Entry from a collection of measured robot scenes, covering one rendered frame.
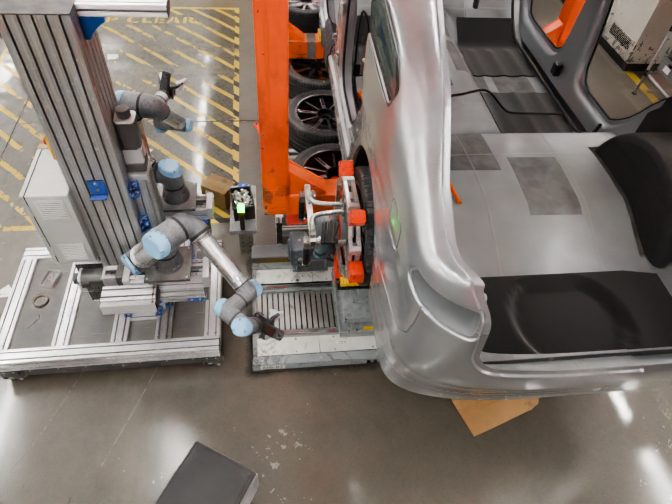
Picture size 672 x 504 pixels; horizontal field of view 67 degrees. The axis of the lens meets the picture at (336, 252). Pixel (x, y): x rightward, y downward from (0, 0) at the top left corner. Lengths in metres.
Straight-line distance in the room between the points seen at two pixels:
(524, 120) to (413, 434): 2.32
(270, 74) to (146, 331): 1.65
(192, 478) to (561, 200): 2.37
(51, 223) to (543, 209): 2.49
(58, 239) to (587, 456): 3.10
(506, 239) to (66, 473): 2.62
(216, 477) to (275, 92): 1.91
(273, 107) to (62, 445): 2.15
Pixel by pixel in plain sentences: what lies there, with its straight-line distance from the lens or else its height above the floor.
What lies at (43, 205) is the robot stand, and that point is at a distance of 2.68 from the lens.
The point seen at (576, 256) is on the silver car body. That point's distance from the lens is 2.97.
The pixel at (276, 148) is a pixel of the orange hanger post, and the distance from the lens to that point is 2.96.
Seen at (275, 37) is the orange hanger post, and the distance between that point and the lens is 2.61.
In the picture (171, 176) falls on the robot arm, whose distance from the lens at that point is 2.90.
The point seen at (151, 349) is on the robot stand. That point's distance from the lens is 3.17.
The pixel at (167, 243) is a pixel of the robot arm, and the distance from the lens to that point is 2.12.
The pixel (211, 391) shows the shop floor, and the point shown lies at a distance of 3.23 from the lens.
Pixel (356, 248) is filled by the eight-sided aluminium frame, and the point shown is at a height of 0.97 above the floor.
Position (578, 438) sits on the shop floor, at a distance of 3.51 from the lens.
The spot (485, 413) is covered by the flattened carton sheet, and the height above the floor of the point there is 0.01.
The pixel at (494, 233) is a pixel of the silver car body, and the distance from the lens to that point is 2.81.
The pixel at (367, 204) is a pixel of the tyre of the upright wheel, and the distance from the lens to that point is 2.53.
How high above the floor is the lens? 2.90
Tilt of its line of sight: 50 degrees down
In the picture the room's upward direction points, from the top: 6 degrees clockwise
